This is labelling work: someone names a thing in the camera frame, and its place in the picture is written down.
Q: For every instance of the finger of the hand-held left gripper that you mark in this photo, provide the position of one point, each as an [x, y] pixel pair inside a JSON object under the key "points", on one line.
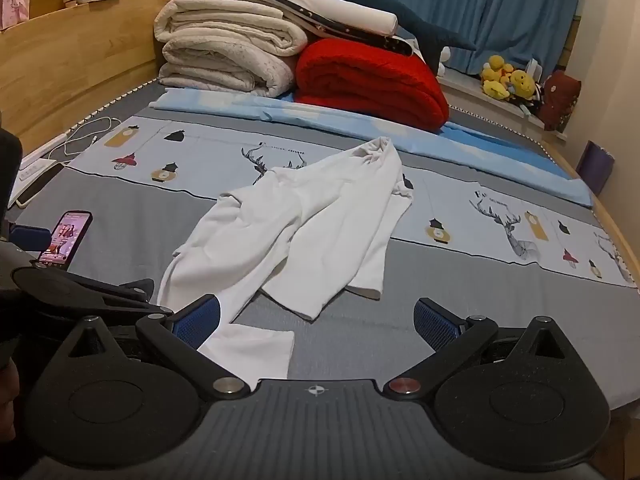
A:
{"points": [[115, 297], [30, 239]]}

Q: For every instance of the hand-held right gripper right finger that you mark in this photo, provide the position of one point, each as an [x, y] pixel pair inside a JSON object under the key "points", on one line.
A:
{"points": [[436, 324]]}

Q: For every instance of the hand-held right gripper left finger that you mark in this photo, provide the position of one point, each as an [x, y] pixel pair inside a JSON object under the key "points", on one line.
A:
{"points": [[192, 322]]}

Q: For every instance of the white pants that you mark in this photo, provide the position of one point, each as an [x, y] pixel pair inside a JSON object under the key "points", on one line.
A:
{"points": [[280, 230]]}

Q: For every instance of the smartphone with lit screen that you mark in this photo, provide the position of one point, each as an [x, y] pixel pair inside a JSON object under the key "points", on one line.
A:
{"points": [[65, 237]]}

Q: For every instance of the white power strip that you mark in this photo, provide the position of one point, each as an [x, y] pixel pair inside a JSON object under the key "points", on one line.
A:
{"points": [[37, 165]]}

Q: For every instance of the purple box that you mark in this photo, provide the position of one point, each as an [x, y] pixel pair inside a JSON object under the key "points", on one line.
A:
{"points": [[595, 167]]}

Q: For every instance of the pink card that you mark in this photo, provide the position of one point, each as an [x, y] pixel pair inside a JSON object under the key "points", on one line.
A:
{"points": [[14, 7]]}

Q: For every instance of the white windowsill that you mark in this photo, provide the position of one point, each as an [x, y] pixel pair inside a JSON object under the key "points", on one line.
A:
{"points": [[465, 92]]}

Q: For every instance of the red folded blanket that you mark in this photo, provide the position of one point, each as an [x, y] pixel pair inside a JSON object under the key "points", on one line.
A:
{"points": [[370, 85]]}

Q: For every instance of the yellow duck plush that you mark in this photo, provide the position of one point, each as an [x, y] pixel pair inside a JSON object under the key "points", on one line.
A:
{"points": [[496, 77], [521, 85]]}

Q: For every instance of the brown plush toy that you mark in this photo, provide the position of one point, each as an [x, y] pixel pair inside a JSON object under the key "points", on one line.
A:
{"points": [[560, 100]]}

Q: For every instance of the white plush toy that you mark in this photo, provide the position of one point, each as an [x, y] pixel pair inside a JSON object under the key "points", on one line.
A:
{"points": [[443, 62]]}

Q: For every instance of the dark teal shark plush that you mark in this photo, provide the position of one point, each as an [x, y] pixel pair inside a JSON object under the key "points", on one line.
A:
{"points": [[400, 5]]}

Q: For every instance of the blue curtain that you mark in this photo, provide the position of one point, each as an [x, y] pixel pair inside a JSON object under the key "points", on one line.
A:
{"points": [[490, 5]]}

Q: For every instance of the white folded pillow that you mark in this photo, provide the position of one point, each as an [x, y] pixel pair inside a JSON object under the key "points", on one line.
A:
{"points": [[340, 7]]}

